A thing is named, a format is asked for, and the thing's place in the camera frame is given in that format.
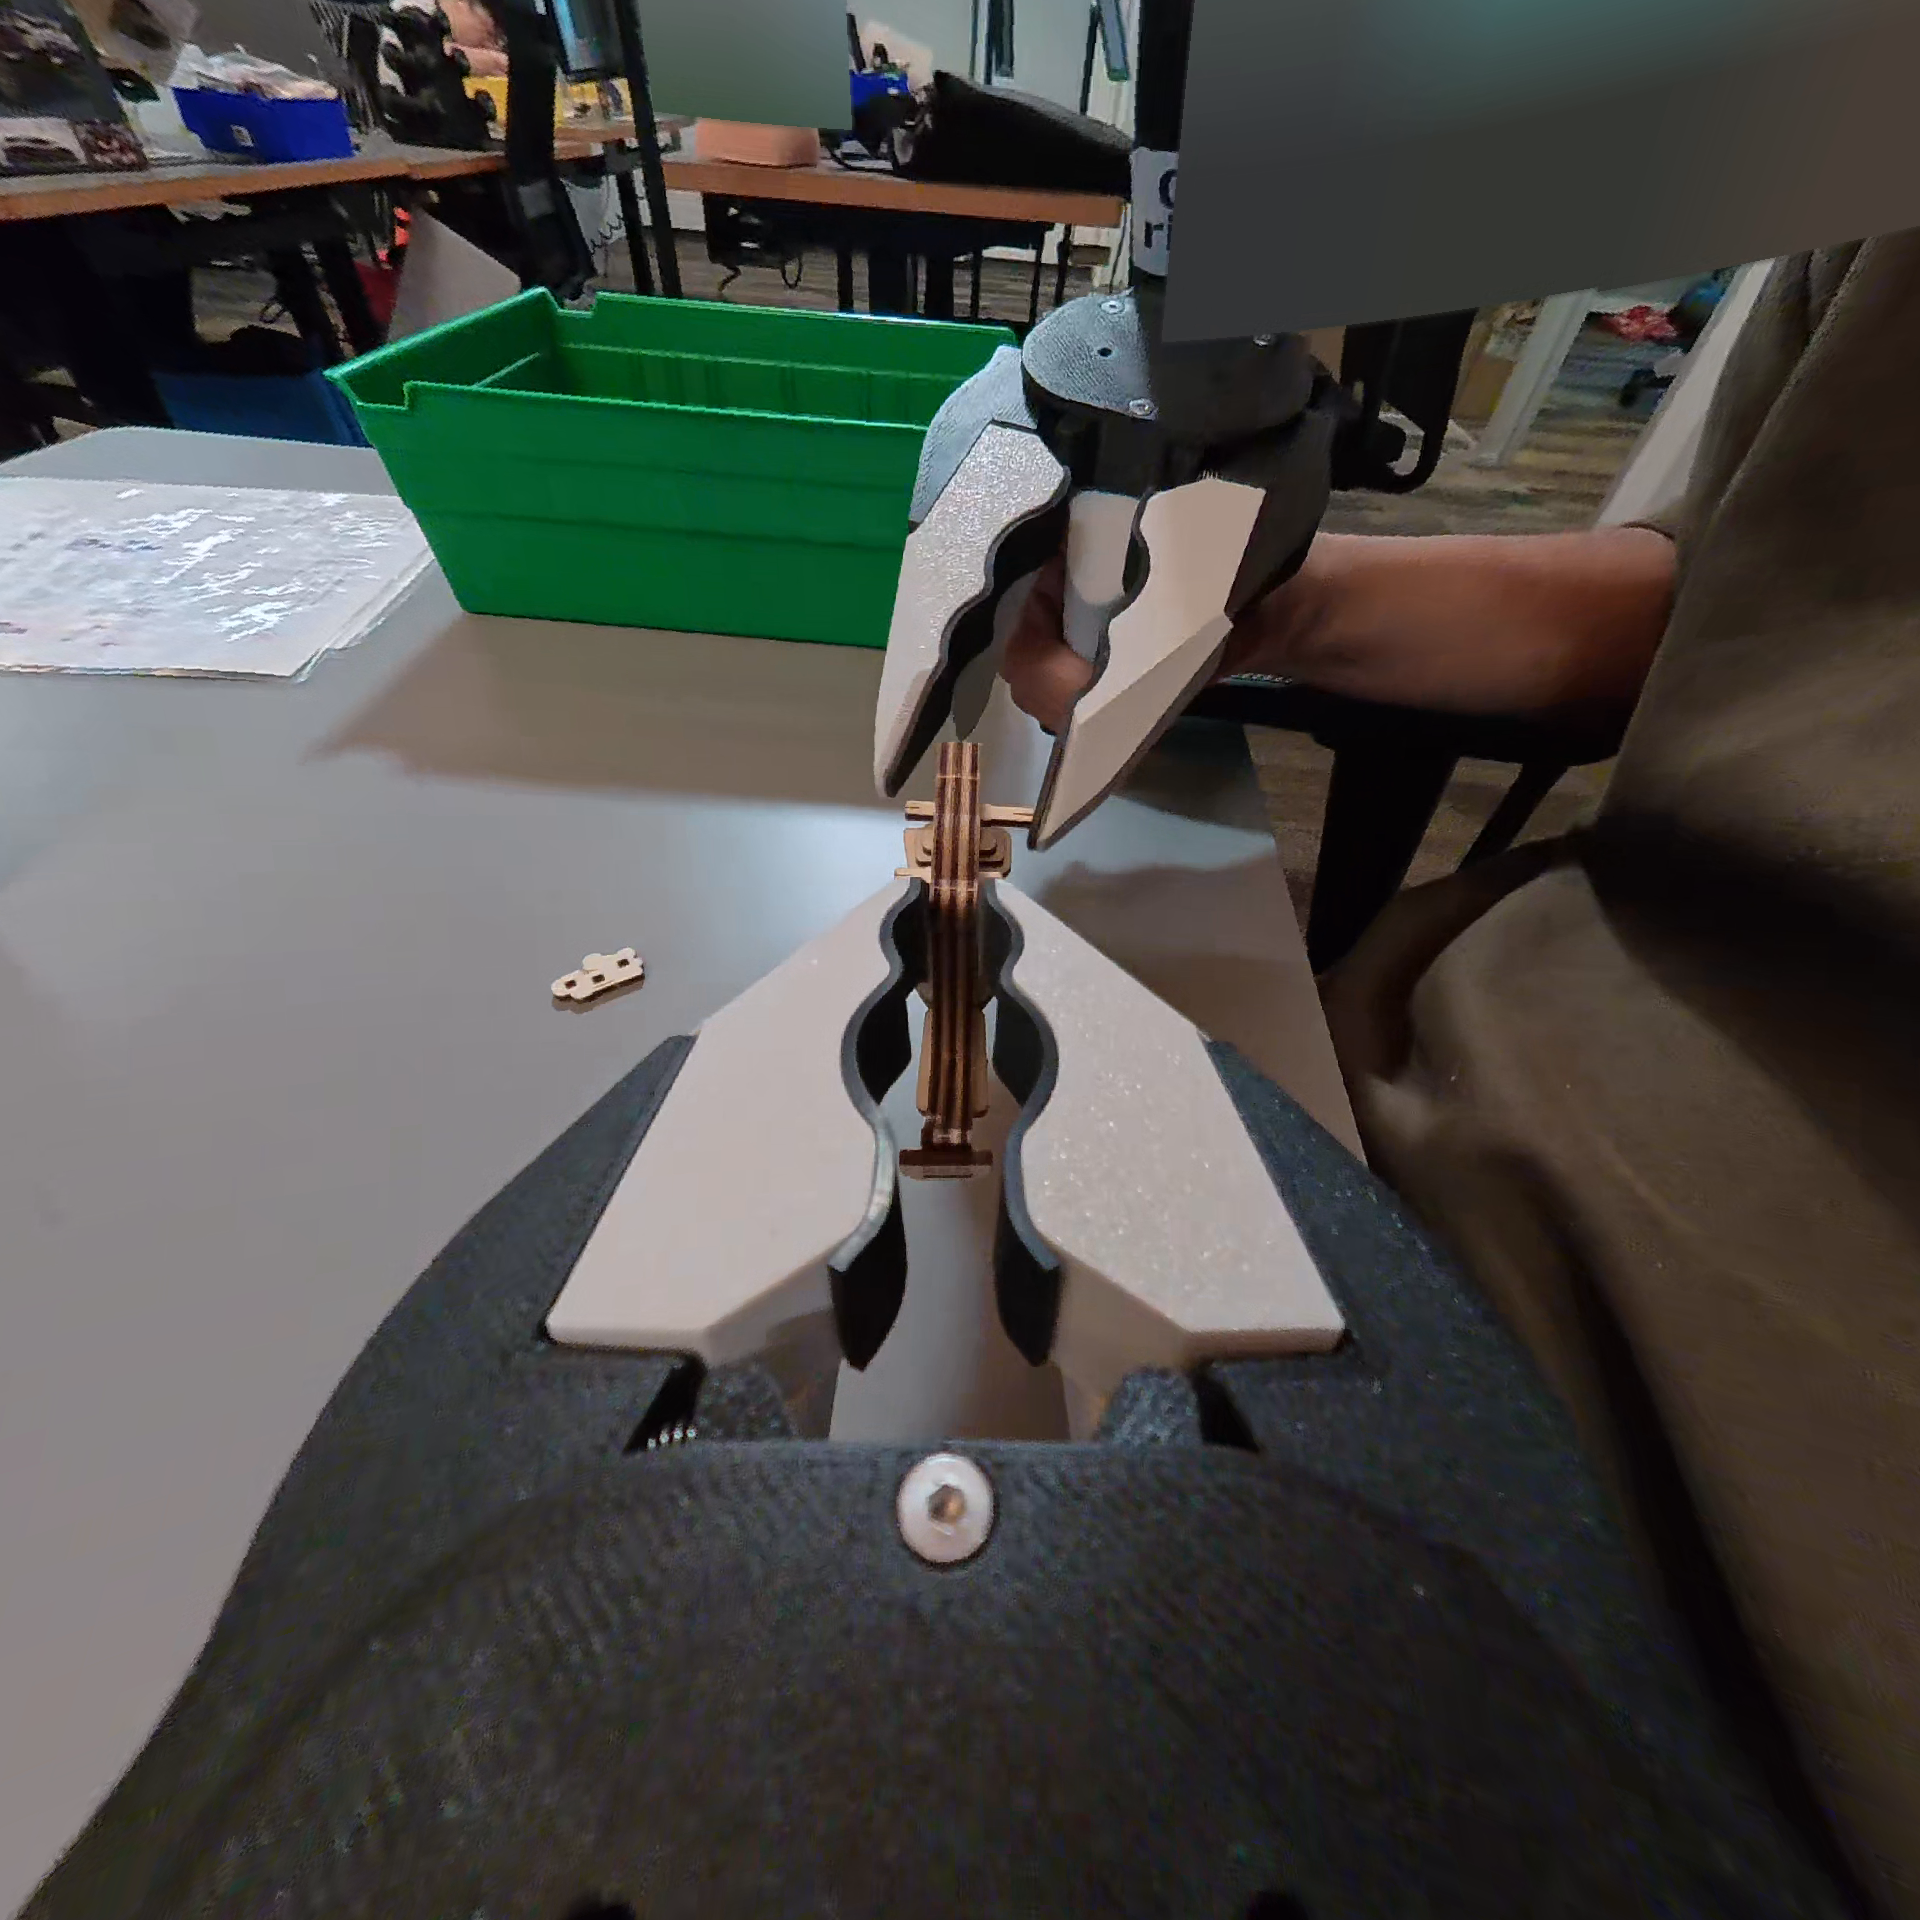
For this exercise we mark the wooden piece with square holes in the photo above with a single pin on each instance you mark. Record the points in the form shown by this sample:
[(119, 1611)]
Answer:
[(596, 977)]

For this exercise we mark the person's right hand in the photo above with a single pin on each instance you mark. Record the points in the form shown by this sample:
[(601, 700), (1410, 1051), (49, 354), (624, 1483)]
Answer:
[(1043, 661)]

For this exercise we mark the layered wooden puzzle model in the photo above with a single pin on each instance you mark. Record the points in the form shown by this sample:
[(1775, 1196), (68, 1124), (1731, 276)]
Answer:
[(953, 962)]

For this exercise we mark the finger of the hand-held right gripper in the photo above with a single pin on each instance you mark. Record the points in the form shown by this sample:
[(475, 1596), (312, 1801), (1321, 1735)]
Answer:
[(960, 556), (1178, 599)]

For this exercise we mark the wooden-top table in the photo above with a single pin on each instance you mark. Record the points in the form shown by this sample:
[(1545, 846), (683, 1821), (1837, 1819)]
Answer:
[(900, 195), (225, 182)]

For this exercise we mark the paper sheet in plastic sleeve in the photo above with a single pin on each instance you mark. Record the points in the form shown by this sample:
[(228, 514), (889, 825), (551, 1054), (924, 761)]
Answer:
[(180, 579)]

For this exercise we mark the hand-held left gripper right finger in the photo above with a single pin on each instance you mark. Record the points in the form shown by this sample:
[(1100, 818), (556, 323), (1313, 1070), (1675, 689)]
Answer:
[(1171, 1185)]

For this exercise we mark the grey desk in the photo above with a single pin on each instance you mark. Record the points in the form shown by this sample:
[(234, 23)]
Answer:
[(299, 901)]

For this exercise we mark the person's right forearm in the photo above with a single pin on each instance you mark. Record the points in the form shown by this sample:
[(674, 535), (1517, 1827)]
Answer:
[(1455, 617)]

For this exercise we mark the blue plastic bin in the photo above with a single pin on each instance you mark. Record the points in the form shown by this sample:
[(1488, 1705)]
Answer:
[(264, 130)]

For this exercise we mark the white card sheet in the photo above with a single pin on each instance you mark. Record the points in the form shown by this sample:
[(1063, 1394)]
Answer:
[(451, 285)]

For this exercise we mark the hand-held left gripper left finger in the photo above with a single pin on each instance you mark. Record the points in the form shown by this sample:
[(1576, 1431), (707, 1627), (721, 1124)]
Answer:
[(704, 1185)]

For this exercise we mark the green plastic bin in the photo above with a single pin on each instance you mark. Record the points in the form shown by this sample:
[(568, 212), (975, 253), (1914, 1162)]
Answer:
[(644, 511)]

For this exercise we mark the black bag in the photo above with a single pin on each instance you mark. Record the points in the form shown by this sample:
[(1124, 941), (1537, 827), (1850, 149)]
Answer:
[(1019, 130)]

